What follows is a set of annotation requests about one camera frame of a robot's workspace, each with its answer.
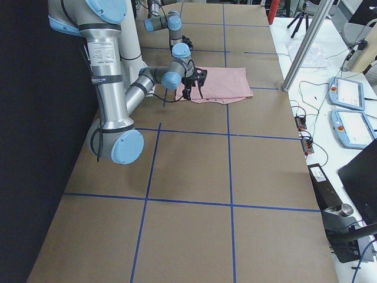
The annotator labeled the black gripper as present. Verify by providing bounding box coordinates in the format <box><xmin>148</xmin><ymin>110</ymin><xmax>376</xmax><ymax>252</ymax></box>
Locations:
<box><xmin>181</xmin><ymin>74</ymin><xmax>196</xmax><ymax>100</ymax></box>

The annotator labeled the pink Snoopy t-shirt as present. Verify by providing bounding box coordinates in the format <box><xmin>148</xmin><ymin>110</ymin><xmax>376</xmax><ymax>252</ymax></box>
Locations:
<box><xmin>190</xmin><ymin>67</ymin><xmax>253</xmax><ymax>104</ymax></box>

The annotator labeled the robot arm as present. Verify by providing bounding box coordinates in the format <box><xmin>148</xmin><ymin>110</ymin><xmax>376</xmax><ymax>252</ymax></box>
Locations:
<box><xmin>48</xmin><ymin>1</ymin><xmax>203</xmax><ymax>164</ymax></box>
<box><xmin>144</xmin><ymin>1</ymin><xmax>183</xmax><ymax>49</ymax></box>

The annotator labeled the upper orange circuit board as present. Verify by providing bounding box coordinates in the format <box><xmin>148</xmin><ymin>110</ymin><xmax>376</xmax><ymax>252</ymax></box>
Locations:
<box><xmin>295</xmin><ymin>116</ymin><xmax>307</xmax><ymax>131</ymax></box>

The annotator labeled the orange circuit board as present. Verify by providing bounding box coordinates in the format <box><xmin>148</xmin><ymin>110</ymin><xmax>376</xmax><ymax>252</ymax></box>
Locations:
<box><xmin>295</xmin><ymin>116</ymin><xmax>307</xmax><ymax>131</ymax></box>
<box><xmin>300</xmin><ymin>136</ymin><xmax>314</xmax><ymax>156</ymax></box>

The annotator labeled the lower orange circuit board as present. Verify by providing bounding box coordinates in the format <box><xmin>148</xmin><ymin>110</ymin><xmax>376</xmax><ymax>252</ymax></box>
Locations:
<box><xmin>300</xmin><ymin>136</ymin><xmax>314</xmax><ymax>156</ymax></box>

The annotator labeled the plastic bag on table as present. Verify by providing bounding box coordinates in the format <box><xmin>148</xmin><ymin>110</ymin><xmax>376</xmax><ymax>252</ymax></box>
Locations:
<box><xmin>286</xmin><ymin>41</ymin><xmax>330</xmax><ymax>68</ymax></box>

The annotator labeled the upper teach pendant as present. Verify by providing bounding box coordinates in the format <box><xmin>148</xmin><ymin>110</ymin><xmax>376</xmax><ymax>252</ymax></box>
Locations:
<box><xmin>328</xmin><ymin>77</ymin><xmax>365</xmax><ymax>111</ymax></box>

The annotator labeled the teach pendant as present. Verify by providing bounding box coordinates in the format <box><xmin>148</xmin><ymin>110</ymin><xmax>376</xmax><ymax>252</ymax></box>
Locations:
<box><xmin>330</xmin><ymin>110</ymin><xmax>376</xmax><ymax>150</ymax></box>
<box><xmin>328</xmin><ymin>77</ymin><xmax>365</xmax><ymax>111</ymax></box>

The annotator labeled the lower teach pendant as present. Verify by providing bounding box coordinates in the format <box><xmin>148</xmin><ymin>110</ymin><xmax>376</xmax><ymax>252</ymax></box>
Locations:
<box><xmin>330</xmin><ymin>110</ymin><xmax>376</xmax><ymax>150</ymax></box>

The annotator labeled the beige board with clamp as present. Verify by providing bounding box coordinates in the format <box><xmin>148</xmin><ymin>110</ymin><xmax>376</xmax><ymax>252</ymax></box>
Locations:
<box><xmin>340</xmin><ymin>18</ymin><xmax>376</xmax><ymax>73</ymax></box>

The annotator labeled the black laptop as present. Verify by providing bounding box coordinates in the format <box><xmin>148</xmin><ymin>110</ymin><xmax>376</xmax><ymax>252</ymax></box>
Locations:
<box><xmin>338</xmin><ymin>140</ymin><xmax>376</xmax><ymax>224</ymax></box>

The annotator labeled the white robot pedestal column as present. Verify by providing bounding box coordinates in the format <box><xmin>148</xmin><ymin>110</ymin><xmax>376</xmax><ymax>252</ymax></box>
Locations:
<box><xmin>115</xmin><ymin>1</ymin><xmax>147</xmax><ymax>91</ymax></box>

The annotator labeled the black camera tripod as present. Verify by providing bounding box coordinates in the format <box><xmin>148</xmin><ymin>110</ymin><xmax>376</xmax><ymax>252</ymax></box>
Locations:
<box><xmin>287</xmin><ymin>1</ymin><xmax>309</xmax><ymax>38</ymax></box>

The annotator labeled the aluminium frame post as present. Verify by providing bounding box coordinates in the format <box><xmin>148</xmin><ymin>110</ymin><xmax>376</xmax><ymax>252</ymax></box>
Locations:
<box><xmin>282</xmin><ymin>0</ymin><xmax>333</xmax><ymax>92</ymax></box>

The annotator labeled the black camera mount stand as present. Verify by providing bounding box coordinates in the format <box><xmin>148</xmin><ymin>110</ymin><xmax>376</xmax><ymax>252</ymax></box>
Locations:
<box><xmin>308</xmin><ymin>163</ymin><xmax>376</xmax><ymax>263</ymax></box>

